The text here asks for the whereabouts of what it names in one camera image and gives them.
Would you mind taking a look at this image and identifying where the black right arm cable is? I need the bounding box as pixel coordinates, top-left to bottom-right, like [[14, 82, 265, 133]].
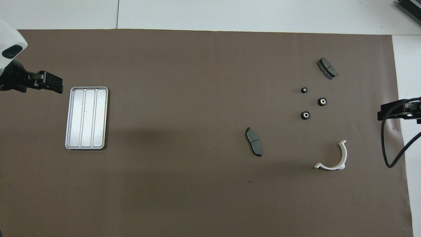
[[381, 99, 421, 168]]

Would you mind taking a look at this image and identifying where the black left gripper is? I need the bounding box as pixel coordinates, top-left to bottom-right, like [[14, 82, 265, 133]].
[[0, 61, 63, 94]]

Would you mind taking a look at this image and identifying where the white curved plastic bracket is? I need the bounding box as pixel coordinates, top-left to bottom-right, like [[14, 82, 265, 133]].
[[314, 140, 348, 171]]

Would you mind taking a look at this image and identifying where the long grey brake pad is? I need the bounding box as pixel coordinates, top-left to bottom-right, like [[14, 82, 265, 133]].
[[245, 127, 263, 157]]

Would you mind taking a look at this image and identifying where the brown table mat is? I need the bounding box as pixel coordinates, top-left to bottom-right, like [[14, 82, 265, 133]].
[[0, 29, 414, 237]]

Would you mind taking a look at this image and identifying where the dark ribbed device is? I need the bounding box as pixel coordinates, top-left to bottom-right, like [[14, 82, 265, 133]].
[[396, 0, 421, 25]]

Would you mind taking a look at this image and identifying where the short grey brake pad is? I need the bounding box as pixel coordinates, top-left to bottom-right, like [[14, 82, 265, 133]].
[[317, 58, 338, 80]]

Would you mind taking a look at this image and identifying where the silver metal tray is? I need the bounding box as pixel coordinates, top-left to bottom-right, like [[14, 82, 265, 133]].
[[65, 87, 109, 150]]

